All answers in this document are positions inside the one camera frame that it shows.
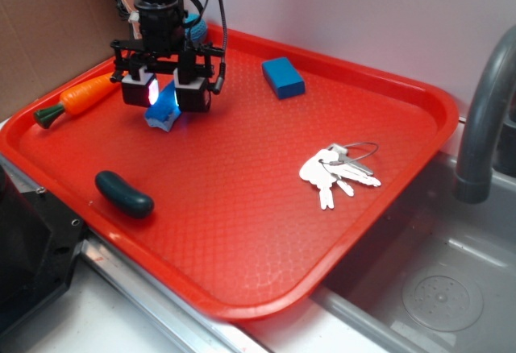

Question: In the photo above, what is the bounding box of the orange toy carrot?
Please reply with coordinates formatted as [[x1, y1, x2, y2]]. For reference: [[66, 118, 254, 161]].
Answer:
[[33, 73, 119, 129]]

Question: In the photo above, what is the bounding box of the blue rectangular block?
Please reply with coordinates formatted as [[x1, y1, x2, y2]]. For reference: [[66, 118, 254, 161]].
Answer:
[[261, 57, 306, 100]]

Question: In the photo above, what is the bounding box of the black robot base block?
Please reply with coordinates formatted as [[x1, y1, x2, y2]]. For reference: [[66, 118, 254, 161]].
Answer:
[[1, 169, 85, 336]]

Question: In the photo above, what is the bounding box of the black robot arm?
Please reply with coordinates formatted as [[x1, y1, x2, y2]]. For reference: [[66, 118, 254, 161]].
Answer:
[[110, 0, 227, 113]]

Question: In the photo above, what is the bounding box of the grey sink faucet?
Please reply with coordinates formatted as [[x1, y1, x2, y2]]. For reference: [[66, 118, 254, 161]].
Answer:
[[453, 27, 515, 204]]

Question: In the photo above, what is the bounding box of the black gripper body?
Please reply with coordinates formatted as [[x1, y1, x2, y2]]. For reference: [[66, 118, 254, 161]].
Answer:
[[111, 0, 226, 83]]

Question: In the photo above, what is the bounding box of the brown cardboard panel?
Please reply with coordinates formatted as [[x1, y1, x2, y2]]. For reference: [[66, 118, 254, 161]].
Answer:
[[1, 0, 129, 119]]

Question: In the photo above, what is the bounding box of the silver key bunch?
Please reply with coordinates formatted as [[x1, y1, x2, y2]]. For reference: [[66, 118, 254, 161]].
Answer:
[[298, 142, 381, 210]]

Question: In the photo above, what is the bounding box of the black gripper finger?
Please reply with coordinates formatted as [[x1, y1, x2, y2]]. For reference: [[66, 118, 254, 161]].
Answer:
[[122, 67, 160, 107], [173, 69, 211, 113]]

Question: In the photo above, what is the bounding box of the grey plastic sink basin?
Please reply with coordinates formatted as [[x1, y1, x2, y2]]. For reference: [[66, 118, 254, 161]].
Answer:
[[313, 155, 515, 352]]

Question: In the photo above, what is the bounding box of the dark green toy pickle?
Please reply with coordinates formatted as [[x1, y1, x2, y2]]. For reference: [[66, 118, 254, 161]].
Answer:
[[94, 170, 155, 219]]

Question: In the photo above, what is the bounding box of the blue sponge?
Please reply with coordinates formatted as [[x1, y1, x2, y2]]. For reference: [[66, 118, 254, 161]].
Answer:
[[144, 81, 181, 132]]

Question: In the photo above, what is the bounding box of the blue crochet ball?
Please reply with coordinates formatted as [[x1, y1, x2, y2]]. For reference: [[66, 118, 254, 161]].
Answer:
[[185, 13, 208, 43]]

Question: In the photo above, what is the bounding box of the red plastic tray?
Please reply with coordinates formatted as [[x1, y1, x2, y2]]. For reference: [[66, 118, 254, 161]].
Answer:
[[1, 31, 459, 321]]

